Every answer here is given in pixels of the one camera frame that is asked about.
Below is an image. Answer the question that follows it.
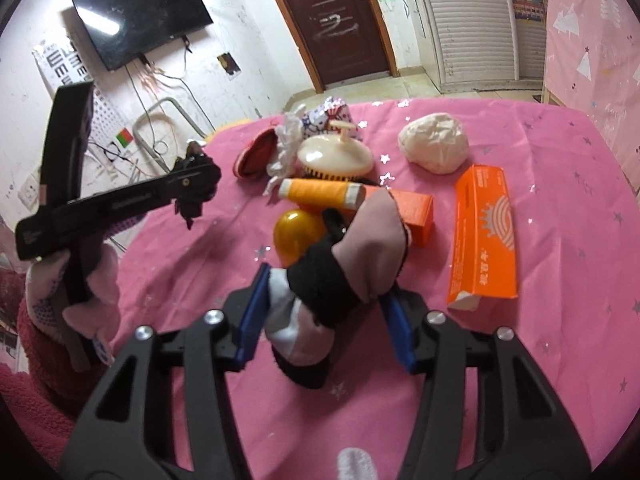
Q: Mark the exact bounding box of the yellow plastic egg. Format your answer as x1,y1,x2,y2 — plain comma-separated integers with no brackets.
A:
272,208,328,268

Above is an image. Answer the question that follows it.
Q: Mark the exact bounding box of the small orange box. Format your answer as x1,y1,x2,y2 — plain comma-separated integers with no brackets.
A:
367,185,435,248

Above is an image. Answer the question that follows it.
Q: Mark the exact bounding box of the pink and black sock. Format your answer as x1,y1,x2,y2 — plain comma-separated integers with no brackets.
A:
265,187,413,391

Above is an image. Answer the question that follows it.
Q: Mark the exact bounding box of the cartoon print foil bag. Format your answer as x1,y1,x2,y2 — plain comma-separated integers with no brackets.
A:
300,97,362,143

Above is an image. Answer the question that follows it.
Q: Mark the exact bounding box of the white crumpled paper ball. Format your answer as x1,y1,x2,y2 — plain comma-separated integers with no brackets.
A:
398,113,471,176

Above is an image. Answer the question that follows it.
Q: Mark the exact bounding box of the dotted wall poster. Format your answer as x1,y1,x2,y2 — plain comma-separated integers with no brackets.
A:
92,92,136,151

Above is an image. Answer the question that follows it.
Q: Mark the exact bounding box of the person's right hand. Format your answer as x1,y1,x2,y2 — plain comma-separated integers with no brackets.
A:
337,447,377,480

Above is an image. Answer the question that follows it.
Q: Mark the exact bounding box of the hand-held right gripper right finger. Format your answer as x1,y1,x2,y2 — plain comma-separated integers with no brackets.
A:
377,290,596,480

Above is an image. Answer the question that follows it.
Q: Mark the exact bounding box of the white crumpled lace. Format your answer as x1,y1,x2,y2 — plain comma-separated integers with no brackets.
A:
260,105,308,198

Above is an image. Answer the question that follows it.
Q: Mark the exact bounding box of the dark brown door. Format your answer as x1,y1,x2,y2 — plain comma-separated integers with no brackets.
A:
255,0,398,93

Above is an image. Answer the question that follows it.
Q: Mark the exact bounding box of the orange thread spool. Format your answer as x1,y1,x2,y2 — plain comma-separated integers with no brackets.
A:
278,177,368,211

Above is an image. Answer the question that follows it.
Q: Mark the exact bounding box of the large orange box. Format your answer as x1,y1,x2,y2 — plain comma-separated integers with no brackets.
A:
446,164,518,313

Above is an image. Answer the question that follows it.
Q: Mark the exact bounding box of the white louvered wardrobe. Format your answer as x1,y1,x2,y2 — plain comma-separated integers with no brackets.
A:
407,0,551,96

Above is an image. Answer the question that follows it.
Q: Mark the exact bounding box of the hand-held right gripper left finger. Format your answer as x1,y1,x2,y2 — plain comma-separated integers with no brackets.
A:
57,262,273,480

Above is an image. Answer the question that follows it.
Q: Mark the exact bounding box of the metal chair with wooden seat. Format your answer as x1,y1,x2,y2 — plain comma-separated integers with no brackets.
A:
131,97,253,176

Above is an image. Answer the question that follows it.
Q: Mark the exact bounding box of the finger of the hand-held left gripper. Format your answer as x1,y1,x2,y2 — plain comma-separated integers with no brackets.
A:
160,161,221,202

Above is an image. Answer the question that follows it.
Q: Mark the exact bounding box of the black wall television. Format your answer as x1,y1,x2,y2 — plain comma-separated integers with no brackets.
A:
70,0,215,72

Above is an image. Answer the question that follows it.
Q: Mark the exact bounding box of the pink star tablecloth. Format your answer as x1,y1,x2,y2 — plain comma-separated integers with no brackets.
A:
60,99,640,480

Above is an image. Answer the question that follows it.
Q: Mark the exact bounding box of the white wall socket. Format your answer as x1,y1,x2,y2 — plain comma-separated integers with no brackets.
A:
15,170,43,211

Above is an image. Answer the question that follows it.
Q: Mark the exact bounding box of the eye chart wall poster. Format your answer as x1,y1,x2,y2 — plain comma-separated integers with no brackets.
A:
31,35,96,98

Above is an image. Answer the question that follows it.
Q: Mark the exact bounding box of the person's left hand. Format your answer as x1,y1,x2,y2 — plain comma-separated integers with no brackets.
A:
22,245,123,373

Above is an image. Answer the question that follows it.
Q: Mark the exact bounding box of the pink tree print sheet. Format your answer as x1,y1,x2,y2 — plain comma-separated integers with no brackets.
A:
542,0,640,171

